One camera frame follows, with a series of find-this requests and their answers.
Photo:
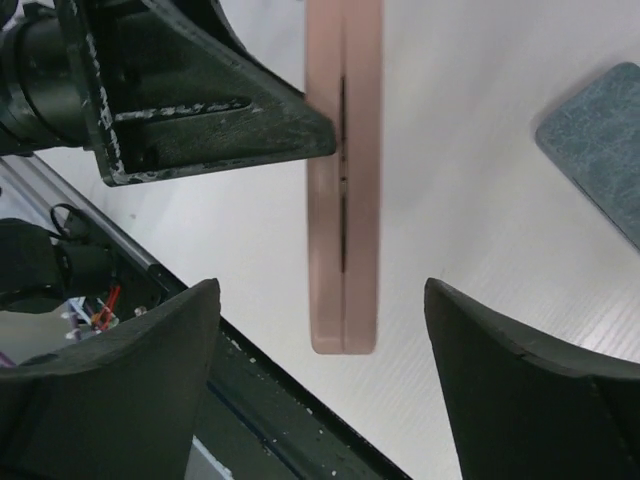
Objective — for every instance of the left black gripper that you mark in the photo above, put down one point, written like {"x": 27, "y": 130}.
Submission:
{"x": 40, "y": 104}

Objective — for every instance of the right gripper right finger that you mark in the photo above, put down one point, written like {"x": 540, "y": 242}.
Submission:
{"x": 523, "y": 404}

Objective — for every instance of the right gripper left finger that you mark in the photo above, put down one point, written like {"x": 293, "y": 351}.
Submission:
{"x": 120, "y": 405}

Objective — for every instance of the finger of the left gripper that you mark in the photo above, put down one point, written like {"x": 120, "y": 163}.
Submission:
{"x": 168, "y": 90}

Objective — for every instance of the pink glasses case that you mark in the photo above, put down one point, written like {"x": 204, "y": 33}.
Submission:
{"x": 344, "y": 81}

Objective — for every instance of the blue glasses case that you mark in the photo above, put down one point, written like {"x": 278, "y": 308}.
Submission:
{"x": 593, "y": 139}

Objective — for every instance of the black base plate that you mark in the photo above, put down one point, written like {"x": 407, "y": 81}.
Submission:
{"x": 258, "y": 422}

